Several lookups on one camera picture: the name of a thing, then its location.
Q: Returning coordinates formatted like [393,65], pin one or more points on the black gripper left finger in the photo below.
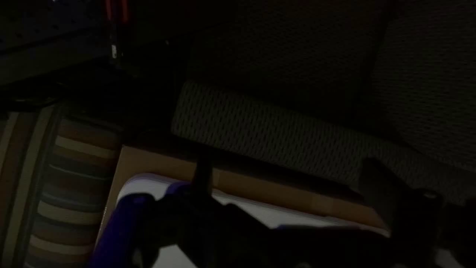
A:
[202,173]

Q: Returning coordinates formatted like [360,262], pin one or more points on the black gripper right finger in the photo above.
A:
[401,217]

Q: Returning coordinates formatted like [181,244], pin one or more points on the wooden side table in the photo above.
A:
[163,164]

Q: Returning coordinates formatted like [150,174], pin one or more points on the white plastic board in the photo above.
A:
[269,214]

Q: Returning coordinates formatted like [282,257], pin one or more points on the dark grey textured sofa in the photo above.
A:
[297,128]

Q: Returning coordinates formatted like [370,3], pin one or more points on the striped fabric sofa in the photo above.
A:
[74,198]

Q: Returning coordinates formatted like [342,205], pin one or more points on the dark perforated panel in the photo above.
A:
[44,34]

